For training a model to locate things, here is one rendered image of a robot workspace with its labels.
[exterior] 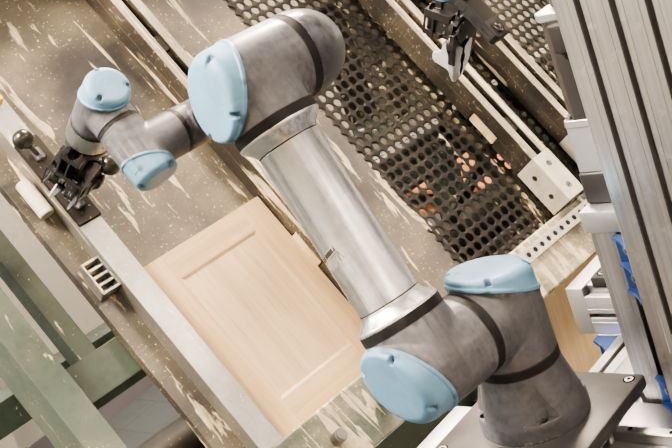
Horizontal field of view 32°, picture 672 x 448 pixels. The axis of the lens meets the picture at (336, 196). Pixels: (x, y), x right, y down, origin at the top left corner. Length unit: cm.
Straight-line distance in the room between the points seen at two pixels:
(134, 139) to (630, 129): 75
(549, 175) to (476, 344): 123
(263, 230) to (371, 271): 90
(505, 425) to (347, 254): 32
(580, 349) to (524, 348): 151
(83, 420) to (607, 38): 108
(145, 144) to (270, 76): 41
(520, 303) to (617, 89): 29
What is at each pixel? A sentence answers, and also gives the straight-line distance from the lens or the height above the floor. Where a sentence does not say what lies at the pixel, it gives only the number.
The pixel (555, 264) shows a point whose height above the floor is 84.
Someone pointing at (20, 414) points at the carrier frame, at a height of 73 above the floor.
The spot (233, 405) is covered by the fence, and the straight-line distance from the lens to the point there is 210.
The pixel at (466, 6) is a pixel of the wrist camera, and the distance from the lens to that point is 225.
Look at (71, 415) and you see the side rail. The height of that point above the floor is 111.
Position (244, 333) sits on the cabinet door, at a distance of 219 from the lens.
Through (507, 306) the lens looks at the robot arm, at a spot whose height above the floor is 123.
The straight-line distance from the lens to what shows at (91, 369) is 214.
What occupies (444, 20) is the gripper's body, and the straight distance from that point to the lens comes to 227.
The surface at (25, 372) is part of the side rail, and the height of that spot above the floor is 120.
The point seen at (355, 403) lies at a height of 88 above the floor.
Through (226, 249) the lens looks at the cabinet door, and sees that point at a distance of 226.
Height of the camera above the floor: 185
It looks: 17 degrees down
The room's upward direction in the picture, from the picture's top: 20 degrees counter-clockwise
